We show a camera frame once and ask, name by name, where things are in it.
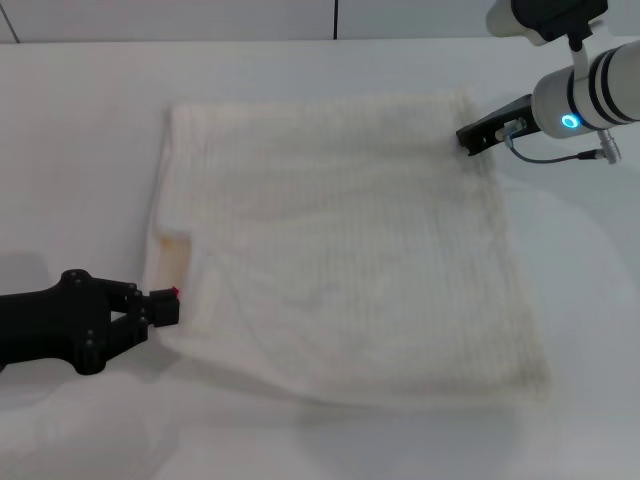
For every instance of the right wrist camera unit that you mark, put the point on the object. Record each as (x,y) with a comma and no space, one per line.
(550,15)

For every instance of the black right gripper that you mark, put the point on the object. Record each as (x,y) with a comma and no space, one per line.
(507,122)

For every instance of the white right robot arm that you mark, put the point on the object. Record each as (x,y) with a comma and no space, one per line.
(555,95)

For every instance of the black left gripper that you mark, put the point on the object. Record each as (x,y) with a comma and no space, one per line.
(55,325)

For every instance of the white ribbed towel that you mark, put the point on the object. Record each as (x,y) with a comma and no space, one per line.
(340,240)

